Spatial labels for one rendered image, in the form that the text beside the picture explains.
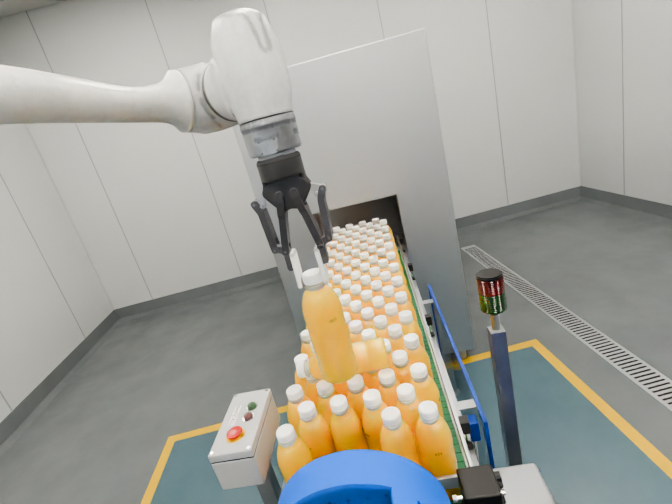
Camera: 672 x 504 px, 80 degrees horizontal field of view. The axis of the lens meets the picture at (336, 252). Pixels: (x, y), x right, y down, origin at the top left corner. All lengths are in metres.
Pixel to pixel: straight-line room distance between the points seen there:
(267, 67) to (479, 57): 4.62
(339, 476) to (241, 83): 0.58
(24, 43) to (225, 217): 2.60
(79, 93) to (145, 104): 0.13
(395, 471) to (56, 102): 0.65
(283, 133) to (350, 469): 0.51
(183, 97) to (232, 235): 4.28
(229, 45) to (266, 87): 0.07
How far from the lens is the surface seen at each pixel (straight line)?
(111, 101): 0.67
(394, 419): 0.87
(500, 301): 1.06
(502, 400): 1.24
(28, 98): 0.57
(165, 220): 5.11
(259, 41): 0.65
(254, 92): 0.63
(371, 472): 0.65
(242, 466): 1.00
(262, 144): 0.64
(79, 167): 5.35
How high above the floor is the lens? 1.71
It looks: 18 degrees down
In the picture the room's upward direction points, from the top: 15 degrees counter-clockwise
